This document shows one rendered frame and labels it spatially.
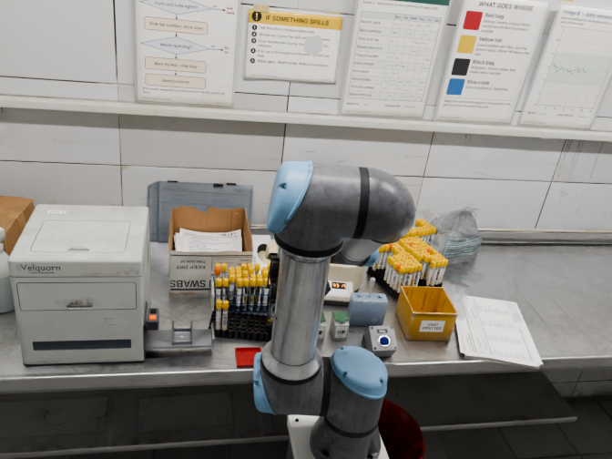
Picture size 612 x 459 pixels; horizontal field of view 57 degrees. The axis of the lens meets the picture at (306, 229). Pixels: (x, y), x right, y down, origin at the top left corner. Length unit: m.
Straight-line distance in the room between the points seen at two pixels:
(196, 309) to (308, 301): 0.73
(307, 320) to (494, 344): 0.84
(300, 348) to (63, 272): 0.58
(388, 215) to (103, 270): 0.71
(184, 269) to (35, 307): 0.45
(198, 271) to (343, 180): 0.89
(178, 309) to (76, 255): 0.42
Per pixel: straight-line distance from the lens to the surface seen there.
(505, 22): 1.99
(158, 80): 1.80
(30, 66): 1.85
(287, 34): 1.79
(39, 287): 1.38
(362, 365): 1.13
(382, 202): 0.86
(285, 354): 1.05
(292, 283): 0.94
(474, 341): 1.70
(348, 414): 1.15
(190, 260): 1.65
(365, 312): 1.61
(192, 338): 1.49
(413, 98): 1.94
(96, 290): 1.36
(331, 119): 1.85
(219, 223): 1.91
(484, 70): 2.01
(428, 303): 1.75
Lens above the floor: 1.86
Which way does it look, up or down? 28 degrees down
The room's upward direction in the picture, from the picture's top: 7 degrees clockwise
